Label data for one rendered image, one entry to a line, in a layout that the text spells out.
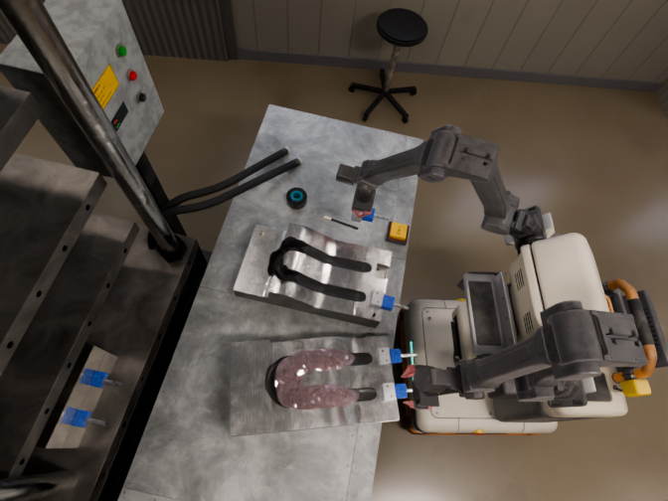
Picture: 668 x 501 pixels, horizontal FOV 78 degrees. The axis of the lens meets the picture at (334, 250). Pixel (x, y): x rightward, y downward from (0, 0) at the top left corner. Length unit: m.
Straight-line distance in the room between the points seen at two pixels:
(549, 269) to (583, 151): 2.47
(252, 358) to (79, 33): 0.95
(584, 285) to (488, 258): 1.63
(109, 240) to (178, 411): 0.56
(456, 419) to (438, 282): 0.81
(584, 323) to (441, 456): 1.67
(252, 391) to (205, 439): 0.22
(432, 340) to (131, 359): 1.29
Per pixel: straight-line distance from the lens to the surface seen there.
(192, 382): 1.43
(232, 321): 1.44
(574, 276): 1.07
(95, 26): 1.26
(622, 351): 0.74
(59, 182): 1.21
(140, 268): 1.60
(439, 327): 2.08
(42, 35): 0.90
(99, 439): 1.50
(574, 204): 3.18
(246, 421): 1.28
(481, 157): 0.89
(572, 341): 0.70
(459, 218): 2.72
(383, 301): 1.37
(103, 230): 1.40
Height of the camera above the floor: 2.18
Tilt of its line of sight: 64 degrees down
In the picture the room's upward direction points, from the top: 12 degrees clockwise
